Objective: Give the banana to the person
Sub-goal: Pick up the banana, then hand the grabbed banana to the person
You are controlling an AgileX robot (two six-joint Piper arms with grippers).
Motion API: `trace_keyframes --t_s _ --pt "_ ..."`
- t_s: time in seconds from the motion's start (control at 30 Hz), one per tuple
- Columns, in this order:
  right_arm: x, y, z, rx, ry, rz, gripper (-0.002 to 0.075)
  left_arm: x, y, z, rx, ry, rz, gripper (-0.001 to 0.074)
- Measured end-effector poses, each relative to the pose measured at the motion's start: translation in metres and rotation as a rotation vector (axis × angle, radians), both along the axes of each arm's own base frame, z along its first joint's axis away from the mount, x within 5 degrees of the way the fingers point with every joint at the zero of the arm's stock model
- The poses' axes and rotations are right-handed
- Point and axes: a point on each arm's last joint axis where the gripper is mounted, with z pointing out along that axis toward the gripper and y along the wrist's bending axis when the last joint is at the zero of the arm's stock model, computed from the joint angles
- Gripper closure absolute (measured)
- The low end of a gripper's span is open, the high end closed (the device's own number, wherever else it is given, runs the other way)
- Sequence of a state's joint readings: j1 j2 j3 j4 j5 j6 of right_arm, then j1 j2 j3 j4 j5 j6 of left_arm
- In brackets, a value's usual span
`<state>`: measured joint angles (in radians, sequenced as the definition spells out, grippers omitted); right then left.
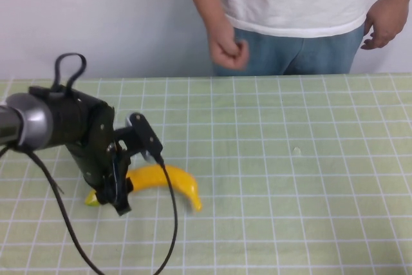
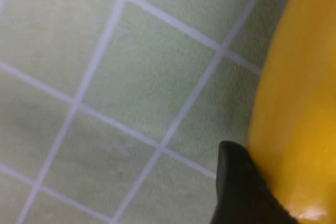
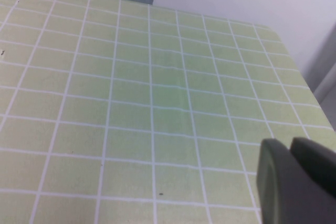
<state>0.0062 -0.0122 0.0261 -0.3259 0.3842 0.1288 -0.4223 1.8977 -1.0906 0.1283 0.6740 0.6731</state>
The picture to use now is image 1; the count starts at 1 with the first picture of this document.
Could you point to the yellow plastic banana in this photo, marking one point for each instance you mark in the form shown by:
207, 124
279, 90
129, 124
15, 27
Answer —
180, 178

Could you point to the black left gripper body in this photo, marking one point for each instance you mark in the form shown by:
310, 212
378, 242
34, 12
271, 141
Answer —
93, 146

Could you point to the green grid tablecloth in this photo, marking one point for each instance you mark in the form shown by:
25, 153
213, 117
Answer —
289, 175

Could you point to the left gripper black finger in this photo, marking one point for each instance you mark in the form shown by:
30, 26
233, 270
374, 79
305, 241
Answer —
130, 185
121, 191

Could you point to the light blue jeans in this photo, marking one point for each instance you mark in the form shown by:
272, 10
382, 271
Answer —
283, 56

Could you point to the person's left hand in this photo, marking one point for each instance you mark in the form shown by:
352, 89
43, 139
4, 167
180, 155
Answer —
384, 24

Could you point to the person's right hand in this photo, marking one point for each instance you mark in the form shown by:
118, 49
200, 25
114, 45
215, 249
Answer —
227, 48

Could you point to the white t-shirt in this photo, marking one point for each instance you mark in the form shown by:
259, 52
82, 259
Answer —
289, 1

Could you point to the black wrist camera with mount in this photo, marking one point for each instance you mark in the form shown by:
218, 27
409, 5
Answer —
146, 133

